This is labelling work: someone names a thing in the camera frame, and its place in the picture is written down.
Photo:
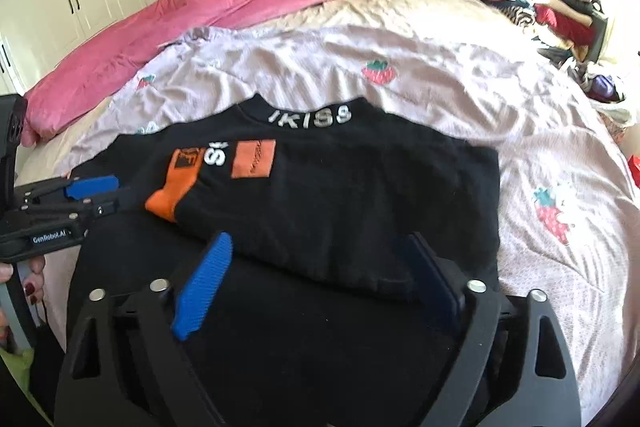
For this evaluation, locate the pile of folded clothes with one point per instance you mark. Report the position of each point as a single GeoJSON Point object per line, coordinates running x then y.
{"type": "Point", "coordinates": [550, 7]}

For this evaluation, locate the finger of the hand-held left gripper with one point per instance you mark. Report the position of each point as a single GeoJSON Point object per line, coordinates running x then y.
{"type": "Point", "coordinates": [105, 208]}
{"type": "Point", "coordinates": [92, 187]}

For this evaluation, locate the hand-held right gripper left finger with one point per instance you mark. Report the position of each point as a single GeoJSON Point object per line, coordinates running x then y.
{"type": "Point", "coordinates": [205, 282]}

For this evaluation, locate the red item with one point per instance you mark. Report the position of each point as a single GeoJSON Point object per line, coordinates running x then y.
{"type": "Point", "coordinates": [635, 169]}

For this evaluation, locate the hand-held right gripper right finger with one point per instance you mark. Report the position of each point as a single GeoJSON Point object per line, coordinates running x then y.
{"type": "Point", "coordinates": [436, 279]}

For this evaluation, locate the person's left hand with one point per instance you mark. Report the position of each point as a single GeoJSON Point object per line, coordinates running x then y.
{"type": "Point", "coordinates": [35, 277]}

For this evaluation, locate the lilac strawberry print blanket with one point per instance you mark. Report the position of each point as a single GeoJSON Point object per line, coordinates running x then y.
{"type": "Point", "coordinates": [450, 117]}

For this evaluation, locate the pink blanket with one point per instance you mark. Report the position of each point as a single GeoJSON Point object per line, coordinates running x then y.
{"type": "Point", "coordinates": [150, 32]}

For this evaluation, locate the green cloth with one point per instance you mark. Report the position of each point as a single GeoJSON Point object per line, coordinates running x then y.
{"type": "Point", "coordinates": [12, 372]}

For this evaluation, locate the black sweater with orange patches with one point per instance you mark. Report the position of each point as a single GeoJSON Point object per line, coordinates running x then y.
{"type": "Point", "coordinates": [325, 197]}

